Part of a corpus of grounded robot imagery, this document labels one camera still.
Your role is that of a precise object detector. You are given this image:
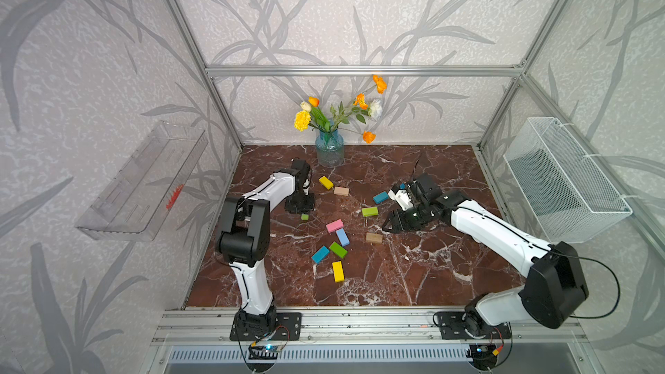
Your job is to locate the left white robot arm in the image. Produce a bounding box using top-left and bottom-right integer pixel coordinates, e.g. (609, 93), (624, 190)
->
(216, 166), (314, 316)

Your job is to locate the left circuit board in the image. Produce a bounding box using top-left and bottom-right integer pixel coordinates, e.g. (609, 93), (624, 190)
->
(248, 342), (287, 360)

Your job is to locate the light green block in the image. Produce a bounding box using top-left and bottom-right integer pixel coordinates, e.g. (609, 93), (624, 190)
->
(361, 207), (379, 217)

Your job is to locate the yellow block front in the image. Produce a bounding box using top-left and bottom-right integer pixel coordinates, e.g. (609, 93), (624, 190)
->
(332, 261), (345, 283)

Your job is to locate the artificial flower bouquet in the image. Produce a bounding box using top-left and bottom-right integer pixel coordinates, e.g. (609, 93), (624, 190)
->
(294, 74), (388, 144)

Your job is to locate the tan wooden block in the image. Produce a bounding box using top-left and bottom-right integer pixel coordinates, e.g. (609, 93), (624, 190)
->
(334, 186), (350, 197)
(365, 233), (384, 244)

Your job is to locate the clear plastic wall shelf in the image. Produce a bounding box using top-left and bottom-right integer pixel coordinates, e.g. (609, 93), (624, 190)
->
(74, 121), (209, 242)

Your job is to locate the pink block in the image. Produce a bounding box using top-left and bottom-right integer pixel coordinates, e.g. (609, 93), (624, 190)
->
(326, 219), (344, 233)

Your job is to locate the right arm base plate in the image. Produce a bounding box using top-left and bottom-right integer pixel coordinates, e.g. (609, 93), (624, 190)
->
(432, 311), (513, 340)

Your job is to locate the green block lower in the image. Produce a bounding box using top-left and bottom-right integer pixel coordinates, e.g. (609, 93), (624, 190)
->
(329, 242), (348, 259)

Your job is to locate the yellow block near vase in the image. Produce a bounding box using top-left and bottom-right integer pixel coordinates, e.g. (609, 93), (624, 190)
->
(319, 176), (334, 190)

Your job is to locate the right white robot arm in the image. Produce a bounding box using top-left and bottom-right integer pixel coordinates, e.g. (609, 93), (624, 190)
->
(382, 189), (589, 338)

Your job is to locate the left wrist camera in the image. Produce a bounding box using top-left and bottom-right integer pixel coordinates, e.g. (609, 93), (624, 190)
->
(291, 159), (311, 192)

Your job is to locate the white wire mesh basket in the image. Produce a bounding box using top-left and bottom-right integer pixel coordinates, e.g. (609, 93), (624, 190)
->
(504, 117), (633, 244)

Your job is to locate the blue glass vase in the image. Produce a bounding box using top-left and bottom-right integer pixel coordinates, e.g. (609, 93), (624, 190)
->
(315, 131), (345, 168)

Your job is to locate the tan wooden block upper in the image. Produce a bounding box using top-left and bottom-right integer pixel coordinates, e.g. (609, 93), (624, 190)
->
(334, 186), (350, 197)

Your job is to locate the tan wooden block lower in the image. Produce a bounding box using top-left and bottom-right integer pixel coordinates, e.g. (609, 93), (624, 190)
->
(365, 233), (384, 244)

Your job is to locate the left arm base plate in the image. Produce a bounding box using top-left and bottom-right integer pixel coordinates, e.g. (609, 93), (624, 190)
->
(230, 311), (302, 341)

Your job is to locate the light blue block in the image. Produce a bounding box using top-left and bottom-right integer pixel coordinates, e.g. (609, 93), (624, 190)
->
(336, 228), (350, 247)

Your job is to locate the teal block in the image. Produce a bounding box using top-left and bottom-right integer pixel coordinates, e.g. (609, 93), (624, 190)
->
(373, 192), (390, 204)
(312, 246), (330, 264)

